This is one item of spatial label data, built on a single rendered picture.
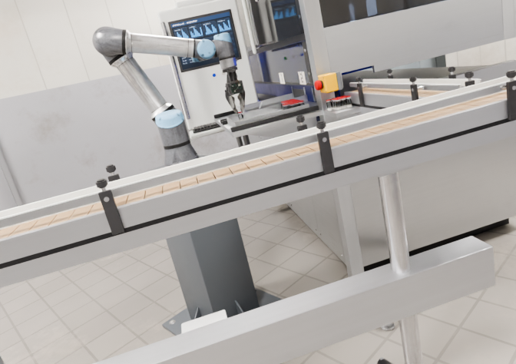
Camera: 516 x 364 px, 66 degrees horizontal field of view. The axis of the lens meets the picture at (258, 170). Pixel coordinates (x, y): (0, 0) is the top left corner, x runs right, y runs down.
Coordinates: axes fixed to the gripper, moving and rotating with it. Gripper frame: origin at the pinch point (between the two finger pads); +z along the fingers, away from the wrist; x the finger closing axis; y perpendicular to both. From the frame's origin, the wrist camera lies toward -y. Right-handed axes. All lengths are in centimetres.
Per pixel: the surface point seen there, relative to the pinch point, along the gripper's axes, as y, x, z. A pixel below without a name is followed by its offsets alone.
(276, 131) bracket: 16.7, 11.9, 11.3
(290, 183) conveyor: 109, -10, 5
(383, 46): 27, 63, -14
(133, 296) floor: -32, -81, 93
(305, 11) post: 27, 32, -35
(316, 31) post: 27, 35, -27
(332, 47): 27, 41, -19
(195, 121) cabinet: -75, -18, 9
